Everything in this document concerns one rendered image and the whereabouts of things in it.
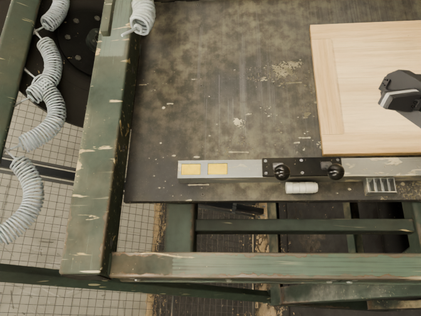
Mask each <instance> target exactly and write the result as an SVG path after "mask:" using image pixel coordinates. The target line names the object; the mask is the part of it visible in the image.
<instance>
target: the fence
mask: <svg viewBox="0 0 421 316"><path fill-rule="evenodd" d="M341 163H342V166H343V168H344V170H345V174H344V176H343V177H342V178H341V179H340V180H332V179H330V178H329V176H313V177H289V178H288V179H287V180H285V181H280V180H278V179H276V178H275V177H263V176H262V159H261V160H218V161H178V171H177V179H178V180H179V183H232V182H357V181H364V180H365V179H366V178H387V177H394V180H395V181H421V157H388V158H345V159H341ZM182 164H200V175H181V172H182ZM208 164H227V174H208Z"/></svg>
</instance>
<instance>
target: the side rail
mask: <svg viewBox="0 0 421 316"><path fill-rule="evenodd" d="M109 277H110V278H119V279H120V281H121V282H169V283H280V284H337V285H421V253H261V252H126V251H113V252H112V263H111V269H110V274H109Z"/></svg>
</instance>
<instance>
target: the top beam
mask: <svg viewBox="0 0 421 316"><path fill-rule="evenodd" d="M131 3H132V0H116V2H115V10H114V14H113V22H112V30H111V35H110V36H102V34H101V32H99V36H98V43H97V47H96V54H95V61H94V65H93V73H92V77H91V84H90V91H89V96H88V103H87V107H86V114H85V121H84V125H83V132H82V136H81V144H80V151H79V155H78V162H77V167H76V174H75V181H74V185H73V192H72V196H71V203H70V210H69V215H68V222H67V226H66V233H65V240H64V245H63V251H62V256H61V263H60V270H59V273H60V274H61V276H63V277H67V278H71V279H74V280H111V279H113V278H110V277H109V275H108V264H109V257H110V253H112V250H113V251H117V243H118V233H119V227H120V216H121V210H122V199H123V188H124V183H125V172H126V166H127V155H128V145H129V138H130V127H131V122H132V111H133V100H134V94H135V84H136V77H137V67H138V56H139V50H140V39H141V35H140V34H137V33H135V32H132V33H130V34H128V35H126V36H124V37H122V36H121V34H122V33H124V32H127V31H129V30H131V29H132V28H131V26H130V17H131V15H132V13H133V10H132V4H131ZM104 7H105V2H104V6H103V12H104ZM102 19H103V13H102V17H101V23H102ZM100 30H101V25H100Z"/></svg>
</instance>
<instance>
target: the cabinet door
mask: <svg viewBox="0 0 421 316"><path fill-rule="evenodd" d="M309 35H310V42H311V53H312V60H313V71H314V83H315V90H316V101H317V108H318V120H319V127H320V138H321V150H322V156H323V157H336V156H378V155H421V128H420V127H418V126H416V125H415V124H414V123H412V122H411V121H409V120H408V119H406V118H405V117H404V116H402V115H400V114H399V113H398V112H396V111H395V110H387V109H384V108H383V107H381V106H380V105H379V104H378V101H379V99H380V97H381V94H380V92H381V91H380V90H379V89H378V88H379V86H380V85H381V83H382V81H383V79H384V77H385V76H386V75H387V74H389V73H391V72H393V71H396V70H410V71H412V72H413V73H415V74H421V20H418V21H389V22H374V23H345V24H315V25H310V26H309Z"/></svg>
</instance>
